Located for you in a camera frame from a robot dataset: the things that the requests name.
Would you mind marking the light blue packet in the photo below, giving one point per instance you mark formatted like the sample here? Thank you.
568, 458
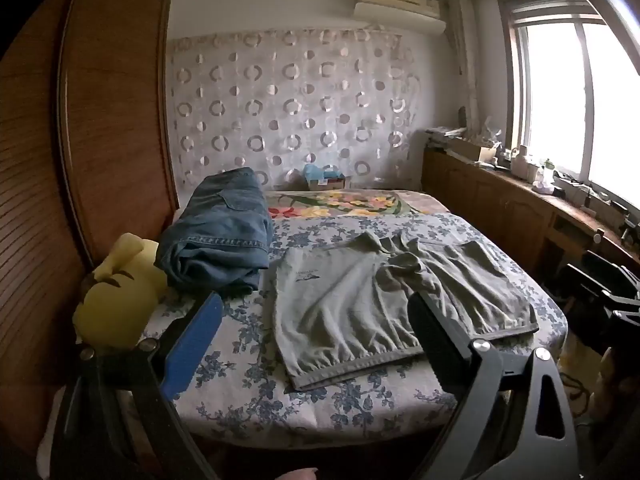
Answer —
314, 171

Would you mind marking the yellow plush toy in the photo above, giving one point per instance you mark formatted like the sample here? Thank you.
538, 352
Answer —
115, 300

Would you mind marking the brown wooden wardrobe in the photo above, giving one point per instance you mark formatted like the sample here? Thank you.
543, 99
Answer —
110, 110

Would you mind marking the white pipe cover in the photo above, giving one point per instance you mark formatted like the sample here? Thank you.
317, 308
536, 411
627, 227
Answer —
467, 60

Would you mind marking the blue denim jeans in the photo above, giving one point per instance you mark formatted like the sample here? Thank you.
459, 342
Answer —
220, 230

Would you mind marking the bed with blue floral sheet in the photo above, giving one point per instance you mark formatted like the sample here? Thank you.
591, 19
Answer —
250, 385

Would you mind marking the colourful flowered blanket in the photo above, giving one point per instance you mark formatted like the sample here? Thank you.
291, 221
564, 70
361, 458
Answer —
350, 202

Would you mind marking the pile of papers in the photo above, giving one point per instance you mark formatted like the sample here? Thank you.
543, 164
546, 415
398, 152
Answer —
442, 135

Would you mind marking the black chair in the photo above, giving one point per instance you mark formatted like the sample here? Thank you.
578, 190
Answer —
600, 280

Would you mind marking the grey-green pants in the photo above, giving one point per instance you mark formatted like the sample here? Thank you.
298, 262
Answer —
350, 300

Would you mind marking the brown wooden cabinet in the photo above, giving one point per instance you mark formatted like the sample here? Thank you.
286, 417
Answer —
500, 205

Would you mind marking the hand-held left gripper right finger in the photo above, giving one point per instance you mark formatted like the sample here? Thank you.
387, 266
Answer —
435, 345

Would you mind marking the white bottle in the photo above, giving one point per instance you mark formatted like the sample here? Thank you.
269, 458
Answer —
521, 162

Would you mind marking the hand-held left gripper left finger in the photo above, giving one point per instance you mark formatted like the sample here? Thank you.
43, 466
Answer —
200, 345

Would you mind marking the circle patterned curtain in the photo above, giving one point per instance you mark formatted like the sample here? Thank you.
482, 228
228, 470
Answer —
300, 110

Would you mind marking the small brown box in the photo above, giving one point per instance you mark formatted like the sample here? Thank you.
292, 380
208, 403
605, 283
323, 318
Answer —
332, 183

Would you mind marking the cardboard box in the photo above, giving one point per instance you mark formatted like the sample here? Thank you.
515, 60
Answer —
475, 151

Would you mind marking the white air conditioner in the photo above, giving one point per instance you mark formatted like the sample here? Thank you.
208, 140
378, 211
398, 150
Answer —
395, 7

